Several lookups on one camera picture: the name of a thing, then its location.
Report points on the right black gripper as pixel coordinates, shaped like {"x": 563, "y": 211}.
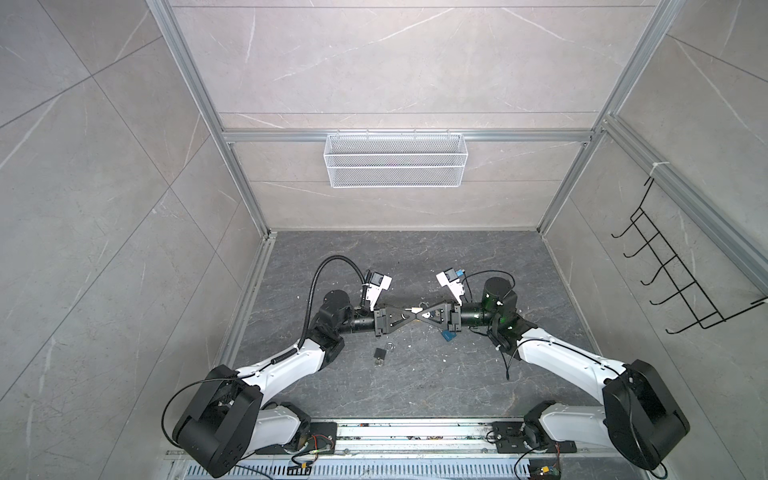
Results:
{"x": 450, "y": 314}

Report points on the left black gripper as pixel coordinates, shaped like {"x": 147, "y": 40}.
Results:
{"x": 385, "y": 314}

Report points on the teal blue padlock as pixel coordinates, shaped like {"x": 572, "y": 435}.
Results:
{"x": 448, "y": 335}

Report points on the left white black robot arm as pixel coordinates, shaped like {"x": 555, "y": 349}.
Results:
{"x": 229, "y": 416}

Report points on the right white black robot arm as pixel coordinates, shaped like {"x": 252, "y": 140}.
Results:
{"x": 635, "y": 413}

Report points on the black padlock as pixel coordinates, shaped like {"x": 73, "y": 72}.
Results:
{"x": 379, "y": 356}

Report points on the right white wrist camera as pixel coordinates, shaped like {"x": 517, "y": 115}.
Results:
{"x": 454, "y": 280}

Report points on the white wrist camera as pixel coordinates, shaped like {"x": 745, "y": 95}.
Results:
{"x": 374, "y": 284}
{"x": 454, "y": 280}

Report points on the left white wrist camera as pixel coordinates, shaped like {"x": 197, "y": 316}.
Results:
{"x": 374, "y": 284}

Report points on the aluminium mounting rail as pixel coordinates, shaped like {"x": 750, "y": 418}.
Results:
{"x": 414, "y": 438}

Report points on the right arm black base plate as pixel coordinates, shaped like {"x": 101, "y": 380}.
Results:
{"x": 519, "y": 437}

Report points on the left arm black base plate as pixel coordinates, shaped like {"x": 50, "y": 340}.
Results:
{"x": 317, "y": 435}

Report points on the white wire mesh basket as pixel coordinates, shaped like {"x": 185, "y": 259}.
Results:
{"x": 389, "y": 160}

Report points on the white slotted cable duct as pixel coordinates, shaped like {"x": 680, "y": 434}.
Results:
{"x": 387, "y": 468}

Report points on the black wire hook rack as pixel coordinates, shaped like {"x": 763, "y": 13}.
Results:
{"x": 684, "y": 283}

